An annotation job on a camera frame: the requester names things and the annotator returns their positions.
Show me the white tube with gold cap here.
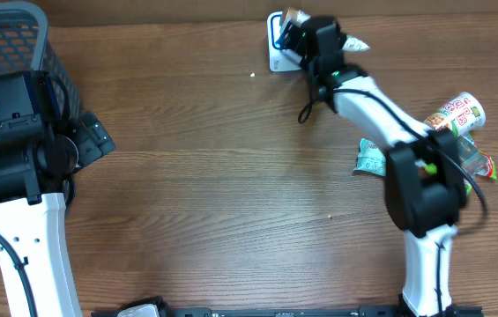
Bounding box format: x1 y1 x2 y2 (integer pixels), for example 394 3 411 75
274 7 370 52

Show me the teal snack packet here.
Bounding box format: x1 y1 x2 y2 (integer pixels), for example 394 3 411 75
354 138 386 177

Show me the cup noodles container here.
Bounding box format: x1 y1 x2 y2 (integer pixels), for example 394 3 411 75
424 92 487 136

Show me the green chip bag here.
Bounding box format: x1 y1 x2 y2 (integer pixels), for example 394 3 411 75
424 131 497 197

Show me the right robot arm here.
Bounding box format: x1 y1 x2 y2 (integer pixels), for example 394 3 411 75
267 8 483 316

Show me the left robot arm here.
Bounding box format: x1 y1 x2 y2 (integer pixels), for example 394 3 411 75
0 70 115 316

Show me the white barcode scanner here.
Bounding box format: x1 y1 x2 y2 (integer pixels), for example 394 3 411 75
267 11 301 72

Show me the grey plastic shopping basket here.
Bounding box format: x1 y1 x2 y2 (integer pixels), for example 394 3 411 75
0 1 81 229

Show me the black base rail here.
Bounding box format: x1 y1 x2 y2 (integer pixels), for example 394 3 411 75
91 296 484 317

